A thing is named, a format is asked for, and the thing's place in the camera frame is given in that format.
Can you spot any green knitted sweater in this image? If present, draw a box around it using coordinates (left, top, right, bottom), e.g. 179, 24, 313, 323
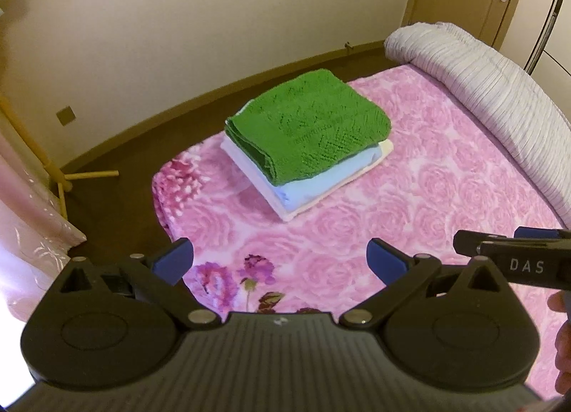
224, 69, 392, 186

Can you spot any person's right hand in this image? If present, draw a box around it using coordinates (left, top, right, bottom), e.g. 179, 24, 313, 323
547, 291, 571, 395

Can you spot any pink sheer curtain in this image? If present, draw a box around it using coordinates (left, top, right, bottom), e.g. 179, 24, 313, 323
1, 121, 87, 321

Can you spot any pink rose blanket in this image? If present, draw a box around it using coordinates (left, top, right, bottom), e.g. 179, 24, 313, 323
151, 62, 571, 403

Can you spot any grey striped duvet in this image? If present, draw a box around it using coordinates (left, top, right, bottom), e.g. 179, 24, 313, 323
384, 23, 570, 227

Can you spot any yellow wooden stand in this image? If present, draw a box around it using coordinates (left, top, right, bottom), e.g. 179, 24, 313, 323
0, 95, 120, 219

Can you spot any cream folded garment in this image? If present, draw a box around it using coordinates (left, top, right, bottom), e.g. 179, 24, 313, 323
219, 137, 395, 224

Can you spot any light blue folded garment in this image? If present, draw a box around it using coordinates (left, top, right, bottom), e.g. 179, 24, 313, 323
219, 134, 389, 212

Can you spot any white wardrobe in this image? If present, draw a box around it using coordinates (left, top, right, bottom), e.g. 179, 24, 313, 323
500, 0, 570, 116

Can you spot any small wall socket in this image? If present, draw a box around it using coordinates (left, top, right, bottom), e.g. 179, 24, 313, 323
56, 106, 76, 126

